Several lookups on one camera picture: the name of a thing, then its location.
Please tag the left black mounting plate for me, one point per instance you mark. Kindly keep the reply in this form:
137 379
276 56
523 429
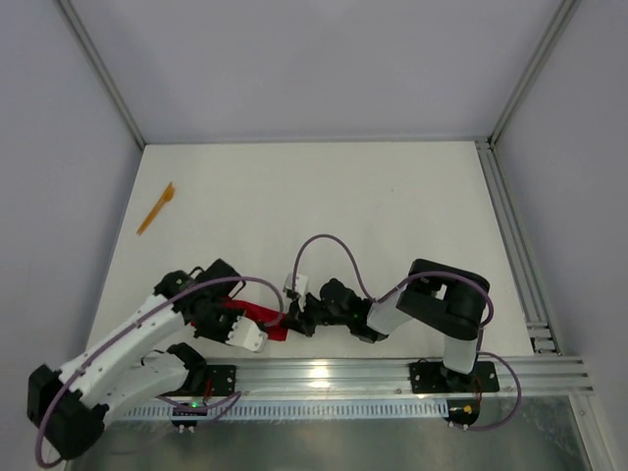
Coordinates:
219 380

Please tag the black mounting plate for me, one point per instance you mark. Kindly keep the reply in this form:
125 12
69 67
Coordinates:
433 377
219 380

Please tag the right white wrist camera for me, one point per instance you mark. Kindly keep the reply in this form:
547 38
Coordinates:
296 286

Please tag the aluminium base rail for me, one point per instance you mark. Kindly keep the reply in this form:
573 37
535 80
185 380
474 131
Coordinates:
387 377

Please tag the left aluminium frame post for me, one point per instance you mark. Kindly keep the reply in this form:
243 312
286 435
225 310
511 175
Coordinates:
94 59

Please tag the right aluminium frame post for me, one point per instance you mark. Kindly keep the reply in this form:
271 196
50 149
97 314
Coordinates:
557 25

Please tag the orange plastic fork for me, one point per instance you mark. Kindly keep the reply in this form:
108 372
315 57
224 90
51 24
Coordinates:
166 196

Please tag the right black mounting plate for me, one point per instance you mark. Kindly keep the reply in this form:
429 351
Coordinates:
433 377

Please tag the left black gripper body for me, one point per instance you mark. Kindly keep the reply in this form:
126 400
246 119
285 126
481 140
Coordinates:
216 323

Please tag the white slotted cable duct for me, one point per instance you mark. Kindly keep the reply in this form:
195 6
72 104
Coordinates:
284 410

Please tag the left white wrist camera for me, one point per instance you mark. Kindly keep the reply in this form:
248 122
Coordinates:
250 336

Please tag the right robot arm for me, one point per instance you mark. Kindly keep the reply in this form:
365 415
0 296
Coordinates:
453 302

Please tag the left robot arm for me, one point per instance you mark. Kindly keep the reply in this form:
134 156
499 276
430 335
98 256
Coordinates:
71 406

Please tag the red cloth napkin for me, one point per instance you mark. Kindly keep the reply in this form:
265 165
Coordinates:
260 315

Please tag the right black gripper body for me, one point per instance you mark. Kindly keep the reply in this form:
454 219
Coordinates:
304 314

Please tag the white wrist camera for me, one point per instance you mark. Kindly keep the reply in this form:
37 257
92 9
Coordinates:
296 286
250 336

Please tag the aluminium frame post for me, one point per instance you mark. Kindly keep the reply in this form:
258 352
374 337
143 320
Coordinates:
94 59
557 25

